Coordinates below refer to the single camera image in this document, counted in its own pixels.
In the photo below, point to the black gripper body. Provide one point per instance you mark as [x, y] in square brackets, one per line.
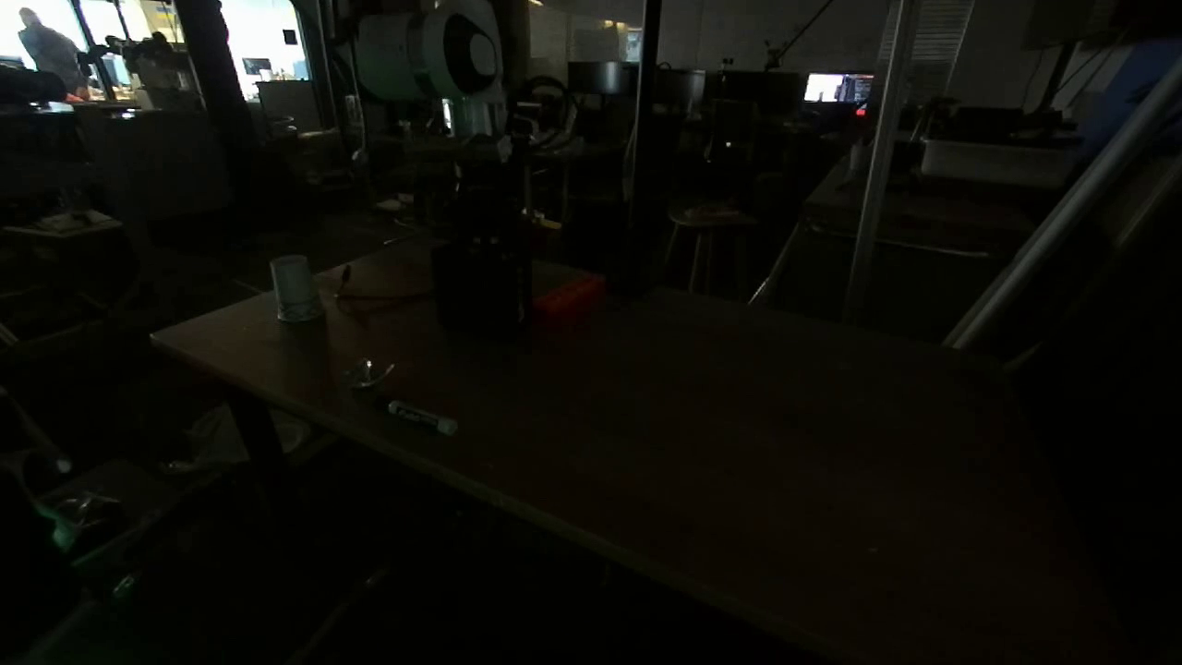
[490, 191]

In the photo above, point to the black basket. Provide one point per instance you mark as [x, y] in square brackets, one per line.
[483, 291]

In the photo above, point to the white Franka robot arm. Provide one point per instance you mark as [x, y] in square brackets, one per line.
[409, 55]

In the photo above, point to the black upright pole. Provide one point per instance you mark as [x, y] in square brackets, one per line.
[643, 124]

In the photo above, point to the white cup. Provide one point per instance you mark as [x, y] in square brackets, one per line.
[297, 291]

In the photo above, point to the round wooden stool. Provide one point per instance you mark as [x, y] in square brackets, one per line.
[707, 219]

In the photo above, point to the white marker pen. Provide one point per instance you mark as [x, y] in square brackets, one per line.
[421, 420]

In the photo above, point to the dark table leg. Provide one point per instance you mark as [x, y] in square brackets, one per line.
[261, 445]

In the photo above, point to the lit computer monitor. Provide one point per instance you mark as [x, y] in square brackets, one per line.
[838, 86]

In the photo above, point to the pale sheet on floor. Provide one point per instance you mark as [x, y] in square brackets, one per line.
[222, 442]

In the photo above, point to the white upright pole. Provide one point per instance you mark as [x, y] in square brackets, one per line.
[877, 161]

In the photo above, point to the person in background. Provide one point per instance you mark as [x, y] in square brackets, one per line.
[53, 53]

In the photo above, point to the green glowing floor item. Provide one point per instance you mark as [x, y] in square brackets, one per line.
[74, 527]

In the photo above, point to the slanted metal pole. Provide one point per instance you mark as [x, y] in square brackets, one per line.
[1058, 207]

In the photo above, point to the blue background object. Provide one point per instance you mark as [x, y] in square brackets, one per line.
[1133, 86]

